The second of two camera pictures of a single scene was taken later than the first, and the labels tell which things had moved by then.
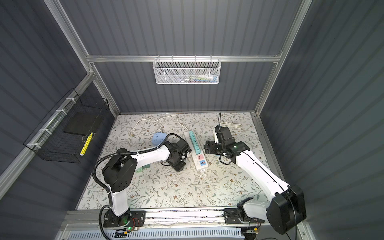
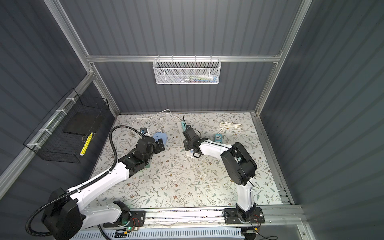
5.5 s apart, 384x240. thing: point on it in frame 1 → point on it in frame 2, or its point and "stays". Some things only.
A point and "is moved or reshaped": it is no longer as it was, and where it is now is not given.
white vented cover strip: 215,234 stays
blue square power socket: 158,138 stays
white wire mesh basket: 186,71 stays
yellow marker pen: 85,145 stays
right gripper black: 209,147 → 186,145
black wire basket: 64,135 stays
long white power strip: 195,149 is moved or reshaped
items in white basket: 201,78 stays
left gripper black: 181,167 → 157,149
